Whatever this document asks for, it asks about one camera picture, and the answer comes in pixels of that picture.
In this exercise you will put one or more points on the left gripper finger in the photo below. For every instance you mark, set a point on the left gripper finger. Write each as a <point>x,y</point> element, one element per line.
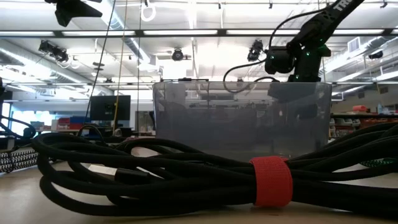
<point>87,11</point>

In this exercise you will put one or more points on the smoky translucent plastic bin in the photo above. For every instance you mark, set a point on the smoky translucent plastic bin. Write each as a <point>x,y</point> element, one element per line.
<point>217,124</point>

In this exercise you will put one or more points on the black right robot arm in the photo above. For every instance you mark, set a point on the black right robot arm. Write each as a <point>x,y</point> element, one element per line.
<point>323,21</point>

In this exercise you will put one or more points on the orange red storage box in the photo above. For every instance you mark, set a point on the orange red storage box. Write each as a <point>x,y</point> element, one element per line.
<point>360,108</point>

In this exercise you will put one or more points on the storage shelf with bins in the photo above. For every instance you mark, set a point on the storage shelf with bins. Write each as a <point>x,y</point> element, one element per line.
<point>357,119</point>

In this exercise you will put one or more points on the thin black crossbar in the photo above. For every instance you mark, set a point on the thin black crossbar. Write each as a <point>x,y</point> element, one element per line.
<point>77,84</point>

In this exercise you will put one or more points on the black computer monitor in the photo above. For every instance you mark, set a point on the black computer monitor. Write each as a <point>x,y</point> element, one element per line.
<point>109,107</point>

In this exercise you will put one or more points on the blue storage box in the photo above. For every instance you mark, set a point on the blue storage box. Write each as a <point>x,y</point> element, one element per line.
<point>79,119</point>

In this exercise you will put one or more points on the red storage boxes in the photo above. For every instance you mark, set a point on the red storage boxes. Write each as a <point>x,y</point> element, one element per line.
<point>63,122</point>

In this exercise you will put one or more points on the black overhead frame bar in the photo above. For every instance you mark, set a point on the black overhead frame bar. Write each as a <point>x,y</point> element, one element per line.
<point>222,32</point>

